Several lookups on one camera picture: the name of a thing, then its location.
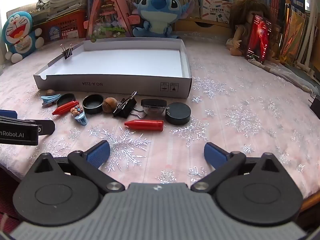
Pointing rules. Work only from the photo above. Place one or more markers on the blue alien plush toy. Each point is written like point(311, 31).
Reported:
point(157, 10)

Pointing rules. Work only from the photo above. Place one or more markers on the brown-haired doll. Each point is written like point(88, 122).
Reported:
point(240, 17)

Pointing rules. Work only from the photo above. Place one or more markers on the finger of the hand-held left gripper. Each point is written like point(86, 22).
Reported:
point(47, 127)
point(8, 113)

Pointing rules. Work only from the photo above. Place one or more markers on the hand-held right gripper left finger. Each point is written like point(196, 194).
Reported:
point(98, 153)

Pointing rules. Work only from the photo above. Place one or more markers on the glass dome with black base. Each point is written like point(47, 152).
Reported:
point(152, 108)

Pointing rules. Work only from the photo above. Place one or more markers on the blue claw hair clip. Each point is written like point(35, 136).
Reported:
point(50, 99)

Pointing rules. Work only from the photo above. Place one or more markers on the small black binder clip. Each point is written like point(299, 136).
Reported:
point(68, 53)

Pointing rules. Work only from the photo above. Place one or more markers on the blue robot cat plush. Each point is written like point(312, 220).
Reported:
point(18, 35)

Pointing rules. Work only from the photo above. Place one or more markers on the pale blue cloth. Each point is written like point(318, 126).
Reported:
point(305, 77)

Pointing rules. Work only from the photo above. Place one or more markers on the white label printer box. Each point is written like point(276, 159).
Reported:
point(215, 10)

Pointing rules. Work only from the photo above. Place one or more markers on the grey grid board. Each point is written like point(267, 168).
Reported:
point(20, 8)

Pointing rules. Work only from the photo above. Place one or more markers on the wooden drawer organizer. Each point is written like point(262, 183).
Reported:
point(200, 25)

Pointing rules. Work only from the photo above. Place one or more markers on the small shallow black lid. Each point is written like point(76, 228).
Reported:
point(66, 98)

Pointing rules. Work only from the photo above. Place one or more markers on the brown walnut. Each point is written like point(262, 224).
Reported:
point(109, 105)
point(50, 92)

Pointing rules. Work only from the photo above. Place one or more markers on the long red crayon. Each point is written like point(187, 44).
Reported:
point(145, 125)

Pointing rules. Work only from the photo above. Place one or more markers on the white cardboard box tray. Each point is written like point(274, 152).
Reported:
point(125, 62)

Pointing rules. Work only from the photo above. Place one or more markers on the pink triangular miniature house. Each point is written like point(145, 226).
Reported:
point(107, 17)

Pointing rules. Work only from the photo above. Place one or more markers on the deep black round lid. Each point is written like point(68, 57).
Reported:
point(92, 107)

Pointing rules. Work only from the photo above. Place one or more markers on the pink snowflake tablecloth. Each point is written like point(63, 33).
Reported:
point(237, 120)

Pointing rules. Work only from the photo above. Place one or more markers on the black object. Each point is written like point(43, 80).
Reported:
point(315, 108)

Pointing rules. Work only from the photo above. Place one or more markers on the blue bear hair clip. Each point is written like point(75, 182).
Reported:
point(80, 117)

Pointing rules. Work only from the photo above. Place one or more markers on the large red plastic basket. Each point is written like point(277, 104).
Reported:
point(67, 27)

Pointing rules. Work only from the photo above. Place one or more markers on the row of glossy booklets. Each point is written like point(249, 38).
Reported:
point(295, 35)

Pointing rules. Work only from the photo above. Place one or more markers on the large black binder clip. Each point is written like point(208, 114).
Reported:
point(125, 107)

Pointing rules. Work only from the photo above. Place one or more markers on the short red crayon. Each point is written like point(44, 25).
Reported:
point(65, 108)

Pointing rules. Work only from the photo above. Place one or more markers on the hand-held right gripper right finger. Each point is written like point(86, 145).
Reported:
point(215, 155)

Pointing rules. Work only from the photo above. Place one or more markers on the black smartphone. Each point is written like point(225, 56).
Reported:
point(258, 40)

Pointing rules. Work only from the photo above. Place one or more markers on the stack of papers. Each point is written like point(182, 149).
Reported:
point(65, 0)

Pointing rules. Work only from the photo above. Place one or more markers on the solid black round puck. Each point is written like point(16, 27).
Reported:
point(178, 115)

